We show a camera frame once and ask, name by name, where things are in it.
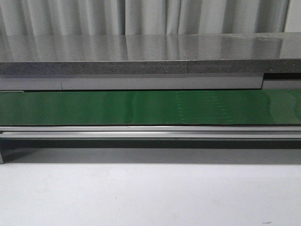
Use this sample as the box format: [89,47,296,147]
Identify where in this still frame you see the green conveyor belt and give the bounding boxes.
[0,89,301,126]

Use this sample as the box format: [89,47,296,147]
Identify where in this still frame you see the dark granite counter slab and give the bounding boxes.
[0,32,301,75]

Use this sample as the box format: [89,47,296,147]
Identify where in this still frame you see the grey rear guard panel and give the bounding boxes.
[0,73,301,91]

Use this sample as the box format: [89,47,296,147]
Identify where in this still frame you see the grey pleated curtain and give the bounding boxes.
[0,0,301,36]

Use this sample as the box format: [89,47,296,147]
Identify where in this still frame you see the aluminium conveyor frame rail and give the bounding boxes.
[0,126,301,165]

